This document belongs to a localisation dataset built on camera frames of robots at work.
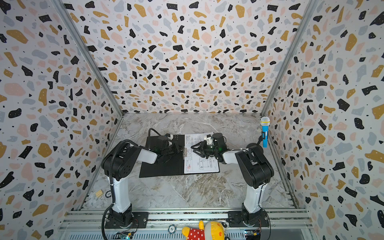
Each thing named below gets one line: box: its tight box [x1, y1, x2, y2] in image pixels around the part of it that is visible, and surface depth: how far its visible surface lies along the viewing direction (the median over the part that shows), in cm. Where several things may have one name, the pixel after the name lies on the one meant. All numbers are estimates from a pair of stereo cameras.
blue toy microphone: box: [260, 116, 271, 148], surface depth 85 cm
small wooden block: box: [95, 189, 103, 198], surface depth 83 cm
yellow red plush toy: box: [182, 220, 225, 240], surface depth 67 cm
